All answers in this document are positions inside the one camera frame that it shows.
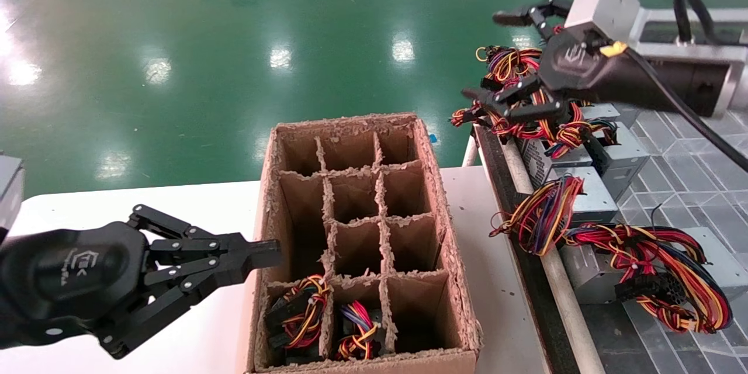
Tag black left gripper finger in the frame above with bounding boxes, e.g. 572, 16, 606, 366
129, 205, 282, 275

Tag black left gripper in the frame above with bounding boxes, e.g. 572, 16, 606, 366
0, 221, 250, 360

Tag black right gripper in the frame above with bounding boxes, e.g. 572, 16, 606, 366
462, 0, 632, 126

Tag brown cardboard divider box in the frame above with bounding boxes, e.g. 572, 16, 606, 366
244, 112, 484, 374

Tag clear plastic divider grid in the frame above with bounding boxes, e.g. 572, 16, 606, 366
608, 111, 748, 374

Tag black conveyor edge strip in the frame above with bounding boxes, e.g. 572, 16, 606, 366
475, 124, 582, 374

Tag long white conveyor tube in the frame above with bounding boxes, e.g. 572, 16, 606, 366
500, 137, 607, 374

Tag grey power supply colourful wires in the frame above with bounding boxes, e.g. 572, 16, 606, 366
476, 44, 620, 123
543, 117, 650, 199
490, 165, 620, 256
560, 221, 748, 335
334, 300, 387, 362
450, 99, 594, 188
264, 273, 333, 364

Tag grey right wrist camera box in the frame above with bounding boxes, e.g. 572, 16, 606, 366
564, 0, 642, 41

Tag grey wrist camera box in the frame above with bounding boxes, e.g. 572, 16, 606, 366
564, 0, 642, 41
0, 155, 26, 234

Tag white frame leg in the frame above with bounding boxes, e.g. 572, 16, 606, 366
462, 133, 481, 168

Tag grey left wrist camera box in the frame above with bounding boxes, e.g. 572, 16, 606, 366
0, 155, 26, 234

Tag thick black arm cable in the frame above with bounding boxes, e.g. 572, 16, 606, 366
625, 0, 748, 173

